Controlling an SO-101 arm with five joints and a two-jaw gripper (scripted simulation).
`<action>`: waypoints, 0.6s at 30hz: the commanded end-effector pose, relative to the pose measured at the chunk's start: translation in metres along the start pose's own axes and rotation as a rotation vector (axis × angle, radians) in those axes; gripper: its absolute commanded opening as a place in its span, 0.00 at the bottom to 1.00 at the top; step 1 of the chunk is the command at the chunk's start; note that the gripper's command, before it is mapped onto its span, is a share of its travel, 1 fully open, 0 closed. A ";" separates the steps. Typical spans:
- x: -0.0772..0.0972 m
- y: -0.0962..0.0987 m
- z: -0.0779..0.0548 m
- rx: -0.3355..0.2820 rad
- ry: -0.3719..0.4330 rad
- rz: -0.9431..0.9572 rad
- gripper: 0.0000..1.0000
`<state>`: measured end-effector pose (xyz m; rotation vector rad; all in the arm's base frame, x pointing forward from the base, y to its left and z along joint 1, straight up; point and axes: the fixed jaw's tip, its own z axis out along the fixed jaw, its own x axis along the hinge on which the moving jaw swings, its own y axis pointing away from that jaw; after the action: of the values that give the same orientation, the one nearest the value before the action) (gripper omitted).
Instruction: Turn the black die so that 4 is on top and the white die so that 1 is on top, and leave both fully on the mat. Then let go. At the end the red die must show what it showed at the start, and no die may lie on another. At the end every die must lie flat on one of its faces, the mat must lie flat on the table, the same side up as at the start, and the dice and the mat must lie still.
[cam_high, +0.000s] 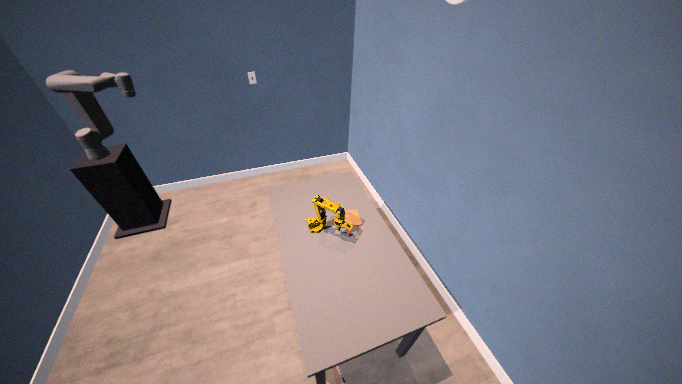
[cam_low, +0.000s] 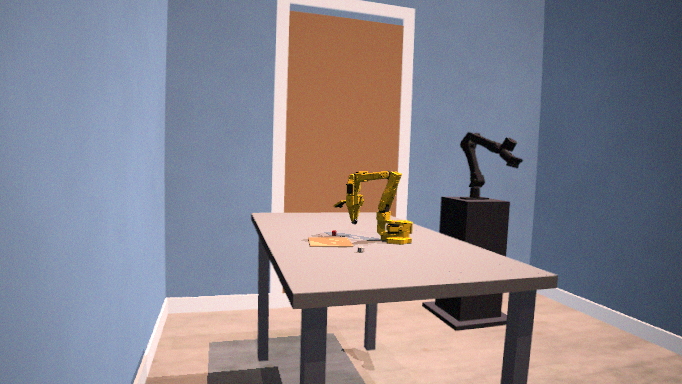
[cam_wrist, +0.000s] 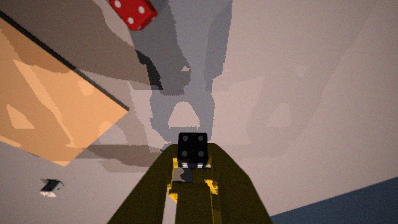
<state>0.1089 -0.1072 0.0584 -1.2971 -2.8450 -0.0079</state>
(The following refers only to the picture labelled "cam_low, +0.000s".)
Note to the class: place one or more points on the orange flat mat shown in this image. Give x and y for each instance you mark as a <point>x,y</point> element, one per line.
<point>329,242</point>

